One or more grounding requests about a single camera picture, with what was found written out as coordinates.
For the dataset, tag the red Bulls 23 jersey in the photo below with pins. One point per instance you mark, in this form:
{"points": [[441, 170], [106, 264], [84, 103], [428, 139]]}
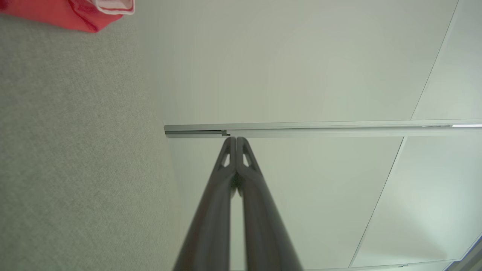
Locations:
{"points": [[56, 15]]}

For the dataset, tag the grey metal partition post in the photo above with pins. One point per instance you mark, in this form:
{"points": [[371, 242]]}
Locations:
{"points": [[301, 130]]}

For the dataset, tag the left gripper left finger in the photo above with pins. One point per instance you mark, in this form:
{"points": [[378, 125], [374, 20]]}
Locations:
{"points": [[211, 226]]}

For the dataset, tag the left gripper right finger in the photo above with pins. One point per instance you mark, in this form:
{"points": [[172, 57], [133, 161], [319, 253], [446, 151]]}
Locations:
{"points": [[263, 226]]}

